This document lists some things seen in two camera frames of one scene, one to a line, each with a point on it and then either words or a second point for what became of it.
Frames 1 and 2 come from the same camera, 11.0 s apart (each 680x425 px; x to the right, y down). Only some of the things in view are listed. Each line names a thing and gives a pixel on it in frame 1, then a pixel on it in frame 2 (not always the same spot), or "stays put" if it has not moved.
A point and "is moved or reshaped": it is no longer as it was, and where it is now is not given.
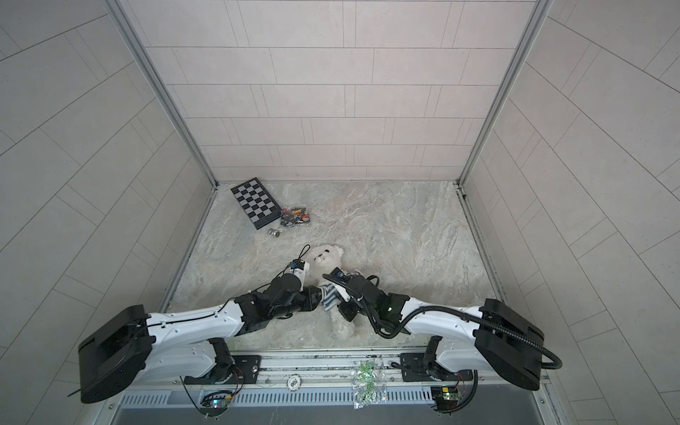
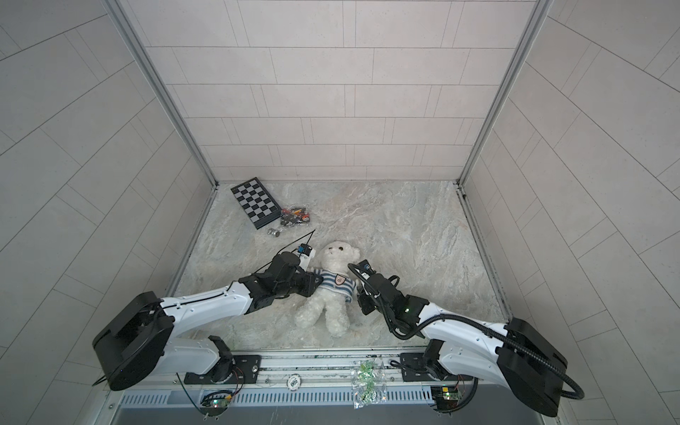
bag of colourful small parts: [291, 217] stays put
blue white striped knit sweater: [330, 296] is moved or reshaped
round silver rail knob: [294, 382] stays put
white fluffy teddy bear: [327, 259] is moved or reshaped
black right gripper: [343, 309] to [361, 299]
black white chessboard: [260, 209] stays put
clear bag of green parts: [368, 382] stays put
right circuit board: [446, 397] stays put
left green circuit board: [214, 403] stays put
